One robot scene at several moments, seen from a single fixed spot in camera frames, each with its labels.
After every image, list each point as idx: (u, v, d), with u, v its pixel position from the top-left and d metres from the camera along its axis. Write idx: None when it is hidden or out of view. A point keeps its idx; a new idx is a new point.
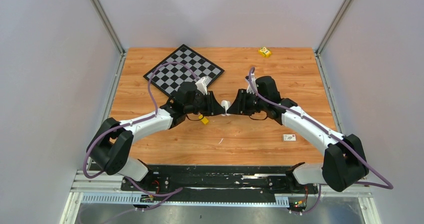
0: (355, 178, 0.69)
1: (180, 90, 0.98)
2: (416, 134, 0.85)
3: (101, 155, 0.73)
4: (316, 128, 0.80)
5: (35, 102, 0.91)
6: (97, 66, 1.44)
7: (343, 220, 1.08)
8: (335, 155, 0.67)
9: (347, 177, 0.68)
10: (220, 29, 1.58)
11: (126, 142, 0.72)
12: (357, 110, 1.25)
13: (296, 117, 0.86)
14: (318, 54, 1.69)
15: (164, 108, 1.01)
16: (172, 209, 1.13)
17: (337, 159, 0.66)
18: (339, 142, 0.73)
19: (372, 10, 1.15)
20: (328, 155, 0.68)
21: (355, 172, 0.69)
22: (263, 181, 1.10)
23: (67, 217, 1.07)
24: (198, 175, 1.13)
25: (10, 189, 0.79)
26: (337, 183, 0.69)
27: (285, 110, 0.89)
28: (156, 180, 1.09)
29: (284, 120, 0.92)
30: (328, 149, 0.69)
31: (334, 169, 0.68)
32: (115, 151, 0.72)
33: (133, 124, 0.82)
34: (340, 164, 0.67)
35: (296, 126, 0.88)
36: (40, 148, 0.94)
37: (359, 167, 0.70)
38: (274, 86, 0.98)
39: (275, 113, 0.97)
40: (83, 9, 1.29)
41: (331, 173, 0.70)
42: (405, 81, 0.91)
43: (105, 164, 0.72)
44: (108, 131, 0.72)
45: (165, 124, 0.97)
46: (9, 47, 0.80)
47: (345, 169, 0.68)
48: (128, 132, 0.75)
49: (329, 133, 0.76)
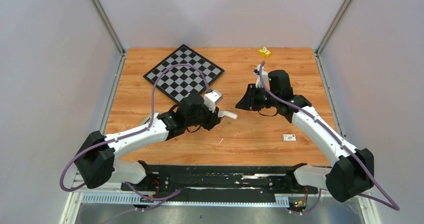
0: (359, 190, 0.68)
1: (185, 101, 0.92)
2: (415, 134, 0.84)
3: (84, 167, 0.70)
4: (330, 136, 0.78)
5: (35, 101, 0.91)
6: (97, 65, 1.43)
7: (343, 220, 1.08)
8: (345, 169, 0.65)
9: (351, 189, 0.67)
10: (221, 28, 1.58)
11: (106, 161, 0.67)
12: (357, 111, 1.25)
13: (309, 120, 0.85)
14: (318, 54, 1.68)
15: (163, 117, 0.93)
16: (172, 209, 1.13)
17: (347, 173, 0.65)
18: (351, 156, 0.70)
19: (372, 10, 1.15)
20: (337, 167, 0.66)
21: (360, 186, 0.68)
22: (263, 181, 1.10)
23: (67, 217, 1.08)
24: (198, 175, 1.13)
25: (9, 189, 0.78)
26: (340, 193, 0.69)
27: (298, 109, 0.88)
28: (156, 180, 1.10)
29: (294, 119, 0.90)
30: (338, 162, 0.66)
31: (341, 181, 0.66)
32: (95, 168, 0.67)
33: (119, 140, 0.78)
34: (348, 178, 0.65)
35: (306, 129, 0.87)
36: (39, 147, 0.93)
37: (366, 181, 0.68)
38: (286, 81, 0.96)
39: (286, 111, 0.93)
40: (83, 9, 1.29)
41: (336, 184, 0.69)
42: (406, 81, 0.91)
43: (87, 177, 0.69)
44: (90, 148, 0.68)
45: (159, 136, 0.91)
46: (10, 47, 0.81)
47: (352, 183, 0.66)
48: (110, 151, 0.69)
49: (342, 144, 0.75)
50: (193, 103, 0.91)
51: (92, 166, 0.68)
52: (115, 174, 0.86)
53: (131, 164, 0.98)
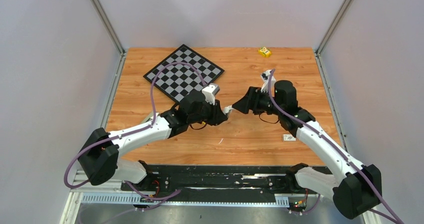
0: (367, 207, 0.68)
1: (186, 99, 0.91)
2: (415, 134, 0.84)
3: (88, 164, 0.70)
4: (335, 152, 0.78)
5: (35, 101, 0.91)
6: (97, 66, 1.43)
7: (343, 220, 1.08)
8: (353, 187, 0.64)
9: (359, 206, 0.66)
10: (220, 28, 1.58)
11: (110, 158, 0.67)
12: (357, 111, 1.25)
13: (314, 135, 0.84)
14: (318, 54, 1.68)
15: (165, 116, 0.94)
16: (172, 209, 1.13)
17: (355, 192, 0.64)
18: (357, 173, 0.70)
19: (372, 10, 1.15)
20: (344, 185, 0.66)
21: (368, 202, 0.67)
22: (263, 181, 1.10)
23: (67, 217, 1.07)
24: (198, 175, 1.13)
25: (10, 188, 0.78)
26: (348, 210, 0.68)
27: (303, 124, 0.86)
28: (156, 180, 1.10)
29: (299, 134, 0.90)
30: (346, 179, 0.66)
31: (348, 198, 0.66)
32: (98, 165, 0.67)
33: (123, 137, 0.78)
34: (356, 196, 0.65)
35: (312, 144, 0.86)
36: (39, 147, 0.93)
37: (373, 198, 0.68)
38: (293, 96, 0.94)
39: (290, 125, 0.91)
40: (83, 9, 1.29)
41: (344, 201, 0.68)
42: (406, 82, 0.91)
43: (90, 174, 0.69)
44: (94, 144, 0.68)
45: (161, 134, 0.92)
46: (10, 46, 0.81)
47: (360, 200, 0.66)
48: (114, 148, 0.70)
49: (348, 160, 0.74)
50: (194, 100, 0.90)
51: (95, 163, 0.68)
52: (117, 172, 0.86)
53: (132, 163, 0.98)
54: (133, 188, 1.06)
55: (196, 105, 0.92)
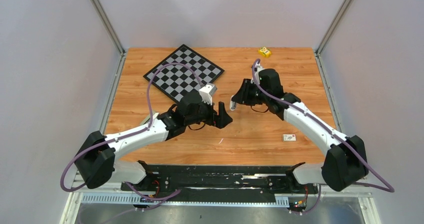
0: (355, 179, 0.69)
1: (183, 100, 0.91)
2: (416, 134, 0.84)
3: (85, 167, 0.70)
4: (319, 126, 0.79)
5: (35, 102, 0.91)
6: (97, 66, 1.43)
7: (344, 220, 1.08)
8: (338, 157, 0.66)
9: (347, 178, 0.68)
10: (220, 29, 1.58)
11: (106, 161, 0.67)
12: (357, 111, 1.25)
13: (299, 114, 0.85)
14: (318, 54, 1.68)
15: (162, 118, 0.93)
16: (172, 210, 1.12)
17: (341, 161, 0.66)
18: (342, 144, 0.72)
19: (372, 10, 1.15)
20: (329, 156, 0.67)
21: (355, 174, 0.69)
22: (263, 181, 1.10)
23: (67, 217, 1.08)
24: (198, 175, 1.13)
25: (10, 188, 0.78)
26: (336, 183, 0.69)
27: (288, 105, 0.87)
28: (156, 180, 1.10)
29: (286, 116, 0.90)
30: (330, 149, 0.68)
31: (334, 169, 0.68)
32: (95, 168, 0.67)
33: (119, 140, 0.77)
34: (342, 166, 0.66)
35: (298, 123, 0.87)
36: (39, 147, 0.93)
37: (359, 168, 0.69)
38: (277, 80, 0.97)
39: (278, 108, 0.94)
40: (83, 9, 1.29)
41: (331, 173, 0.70)
42: (405, 81, 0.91)
43: (87, 177, 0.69)
44: (90, 148, 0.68)
45: (158, 136, 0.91)
46: (10, 46, 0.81)
47: (346, 171, 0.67)
48: (110, 151, 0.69)
49: (332, 133, 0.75)
50: (191, 103, 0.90)
51: (92, 166, 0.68)
52: (115, 173, 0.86)
53: (131, 164, 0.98)
54: (134, 188, 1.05)
55: (193, 108, 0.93)
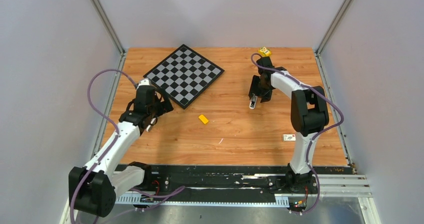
0: (316, 121, 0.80)
1: (138, 92, 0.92)
2: (416, 135, 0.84)
3: (85, 204, 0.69)
4: (291, 82, 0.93)
5: (34, 102, 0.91)
6: (97, 66, 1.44)
7: (344, 220, 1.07)
8: (298, 95, 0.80)
9: (307, 118, 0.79)
10: (221, 29, 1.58)
11: (104, 183, 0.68)
12: (357, 111, 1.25)
13: (280, 76, 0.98)
14: (318, 54, 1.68)
15: (124, 118, 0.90)
16: (172, 209, 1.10)
17: (299, 99, 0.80)
18: (306, 90, 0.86)
19: (372, 10, 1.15)
20: (293, 97, 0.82)
21: (317, 117, 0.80)
22: (263, 181, 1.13)
23: (67, 217, 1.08)
24: (198, 175, 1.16)
25: (10, 188, 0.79)
26: (298, 124, 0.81)
27: (274, 72, 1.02)
28: (156, 180, 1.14)
29: (273, 81, 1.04)
30: (294, 92, 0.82)
31: (296, 109, 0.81)
32: (98, 195, 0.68)
33: (101, 161, 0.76)
34: (301, 105, 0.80)
35: (279, 85, 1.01)
36: (39, 148, 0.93)
37: (320, 114, 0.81)
38: (269, 59, 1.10)
39: (267, 77, 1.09)
40: (83, 9, 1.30)
41: (295, 115, 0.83)
42: (405, 82, 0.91)
43: (96, 208, 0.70)
44: (81, 183, 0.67)
45: (132, 136, 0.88)
46: (10, 47, 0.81)
47: (306, 111, 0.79)
48: (101, 174, 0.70)
49: (300, 84, 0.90)
50: (147, 90, 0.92)
51: (94, 197, 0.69)
52: (118, 189, 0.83)
53: (125, 172, 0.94)
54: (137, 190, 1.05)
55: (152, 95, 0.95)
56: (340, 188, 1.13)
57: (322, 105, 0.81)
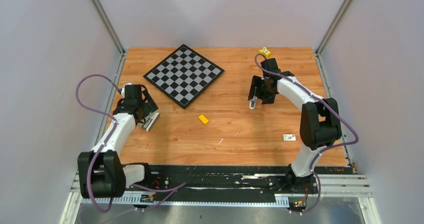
0: (328, 136, 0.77)
1: (127, 88, 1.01)
2: (416, 135, 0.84)
3: (99, 187, 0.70)
4: (301, 91, 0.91)
5: (34, 102, 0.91)
6: (97, 66, 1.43)
7: (344, 220, 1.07)
8: (310, 109, 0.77)
9: (318, 133, 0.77)
10: (221, 29, 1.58)
11: (115, 158, 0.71)
12: (357, 111, 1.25)
13: (288, 84, 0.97)
14: (318, 54, 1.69)
15: (118, 112, 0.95)
16: (173, 210, 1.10)
17: (310, 113, 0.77)
18: (318, 102, 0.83)
19: (372, 10, 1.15)
20: (304, 109, 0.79)
21: (328, 132, 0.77)
22: (263, 181, 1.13)
23: (67, 217, 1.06)
24: (198, 175, 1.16)
25: (9, 188, 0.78)
26: (308, 137, 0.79)
27: (281, 78, 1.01)
28: (156, 180, 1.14)
29: (279, 87, 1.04)
30: (305, 104, 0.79)
31: (307, 122, 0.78)
32: (112, 172, 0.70)
33: (107, 143, 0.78)
34: (312, 119, 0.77)
35: (287, 92, 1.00)
36: (39, 148, 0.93)
37: (332, 128, 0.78)
38: (274, 63, 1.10)
39: (273, 82, 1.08)
40: (83, 9, 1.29)
41: (305, 128, 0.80)
42: (406, 82, 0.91)
43: (111, 188, 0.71)
44: (93, 162, 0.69)
45: (129, 123, 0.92)
46: (10, 47, 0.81)
47: (317, 126, 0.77)
48: (110, 152, 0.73)
49: (311, 95, 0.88)
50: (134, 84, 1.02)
51: (108, 175, 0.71)
52: None
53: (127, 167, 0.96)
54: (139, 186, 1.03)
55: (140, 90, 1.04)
56: (340, 188, 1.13)
57: (335, 118, 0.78)
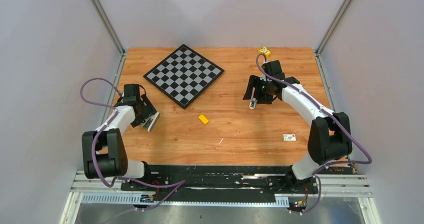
0: (337, 153, 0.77)
1: (125, 87, 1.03)
2: (416, 135, 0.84)
3: (105, 164, 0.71)
4: (310, 103, 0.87)
5: (34, 102, 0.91)
6: (97, 66, 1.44)
7: (343, 220, 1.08)
8: (321, 126, 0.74)
9: (328, 150, 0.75)
10: (220, 29, 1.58)
11: (118, 132, 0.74)
12: (357, 111, 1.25)
13: (295, 93, 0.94)
14: (318, 54, 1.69)
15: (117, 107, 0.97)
16: (172, 210, 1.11)
17: (321, 131, 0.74)
18: (327, 116, 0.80)
19: (372, 10, 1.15)
20: (314, 125, 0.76)
21: (337, 148, 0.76)
22: (263, 181, 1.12)
23: (67, 217, 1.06)
24: (198, 175, 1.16)
25: (10, 188, 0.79)
26: (317, 153, 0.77)
27: (286, 85, 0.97)
28: (156, 180, 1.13)
29: (284, 96, 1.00)
30: (316, 120, 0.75)
31: (317, 139, 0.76)
32: (115, 147, 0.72)
33: (109, 124, 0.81)
34: (323, 137, 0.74)
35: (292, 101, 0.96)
36: (39, 148, 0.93)
37: (342, 144, 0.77)
38: (278, 66, 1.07)
39: (277, 89, 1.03)
40: (83, 9, 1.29)
41: (314, 144, 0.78)
42: (406, 82, 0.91)
43: (114, 165, 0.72)
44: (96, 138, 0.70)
45: (130, 114, 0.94)
46: (10, 47, 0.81)
47: (327, 143, 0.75)
48: (112, 129, 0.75)
49: (321, 108, 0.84)
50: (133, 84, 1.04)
51: (111, 152, 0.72)
52: None
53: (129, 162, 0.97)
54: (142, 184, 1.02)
55: (139, 90, 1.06)
56: (340, 188, 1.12)
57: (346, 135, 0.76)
